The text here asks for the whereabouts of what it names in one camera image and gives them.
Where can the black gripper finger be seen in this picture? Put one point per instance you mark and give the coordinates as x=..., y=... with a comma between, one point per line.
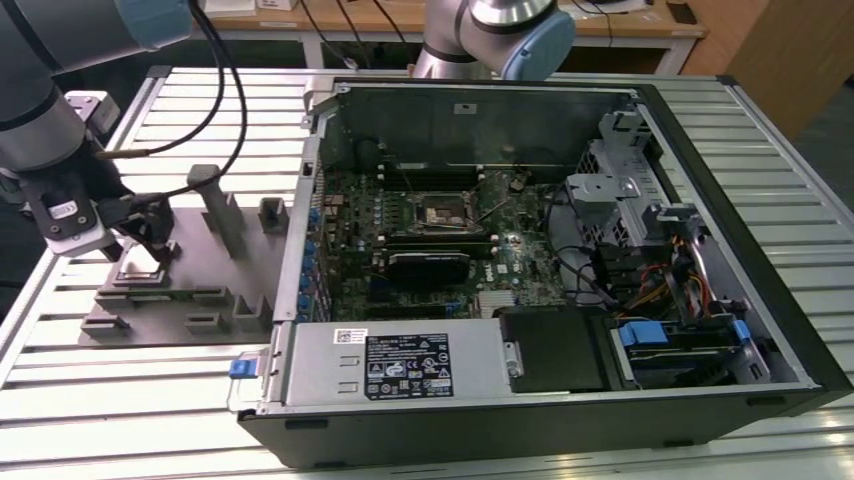
x=160, y=225
x=116, y=254

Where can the silver square CPU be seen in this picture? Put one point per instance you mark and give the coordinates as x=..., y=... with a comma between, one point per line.
x=137, y=268

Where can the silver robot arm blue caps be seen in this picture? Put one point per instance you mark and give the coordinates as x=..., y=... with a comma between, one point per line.
x=34, y=125

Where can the CPU socket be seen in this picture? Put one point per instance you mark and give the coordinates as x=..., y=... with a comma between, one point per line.
x=444, y=212

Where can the grey plastic parts rack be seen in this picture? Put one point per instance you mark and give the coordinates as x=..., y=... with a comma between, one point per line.
x=201, y=280

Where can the blue case latch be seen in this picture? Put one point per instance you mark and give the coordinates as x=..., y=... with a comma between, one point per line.
x=242, y=369

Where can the grey power supply unit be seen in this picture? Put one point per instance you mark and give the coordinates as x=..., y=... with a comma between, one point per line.
x=321, y=365

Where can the RAM slot white clips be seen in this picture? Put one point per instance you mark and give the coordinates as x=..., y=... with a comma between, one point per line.
x=401, y=183
x=401, y=171
x=434, y=240

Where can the long black expansion slot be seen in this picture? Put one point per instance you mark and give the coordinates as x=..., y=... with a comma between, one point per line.
x=408, y=312

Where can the black graphics card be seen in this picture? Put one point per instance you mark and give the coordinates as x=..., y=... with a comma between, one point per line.
x=428, y=270

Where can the green RAM stick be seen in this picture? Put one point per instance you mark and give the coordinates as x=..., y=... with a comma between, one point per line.
x=434, y=250

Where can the small white box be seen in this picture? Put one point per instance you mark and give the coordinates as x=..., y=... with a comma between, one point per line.
x=277, y=4

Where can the silver finned heat sink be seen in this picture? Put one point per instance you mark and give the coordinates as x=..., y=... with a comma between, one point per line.
x=500, y=302

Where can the green motherboard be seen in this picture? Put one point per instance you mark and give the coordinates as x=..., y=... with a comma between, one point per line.
x=528, y=250

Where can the silver metal latch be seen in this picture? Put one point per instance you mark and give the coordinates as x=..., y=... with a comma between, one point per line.
x=515, y=360

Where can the black plastic shroud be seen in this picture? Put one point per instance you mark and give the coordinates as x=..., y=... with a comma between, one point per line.
x=555, y=350

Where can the metal drive cage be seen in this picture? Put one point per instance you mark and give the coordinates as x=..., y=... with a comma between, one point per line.
x=601, y=190

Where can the black open PC case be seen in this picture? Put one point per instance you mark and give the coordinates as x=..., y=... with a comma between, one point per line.
x=535, y=435

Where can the blue disk carrier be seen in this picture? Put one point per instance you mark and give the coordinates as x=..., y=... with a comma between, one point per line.
x=641, y=334

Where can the grey plastic drive latch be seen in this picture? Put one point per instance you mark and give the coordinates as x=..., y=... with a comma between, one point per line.
x=671, y=216

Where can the wooden desk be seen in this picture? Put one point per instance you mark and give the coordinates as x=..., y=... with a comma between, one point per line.
x=621, y=25

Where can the black phone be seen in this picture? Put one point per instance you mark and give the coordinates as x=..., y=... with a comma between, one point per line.
x=683, y=12

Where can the wooden cabinet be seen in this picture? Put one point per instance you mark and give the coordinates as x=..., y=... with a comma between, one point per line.
x=788, y=50

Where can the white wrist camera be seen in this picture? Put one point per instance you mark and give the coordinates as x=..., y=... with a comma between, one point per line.
x=74, y=242

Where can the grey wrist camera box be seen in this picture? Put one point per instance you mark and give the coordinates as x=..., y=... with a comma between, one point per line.
x=94, y=112

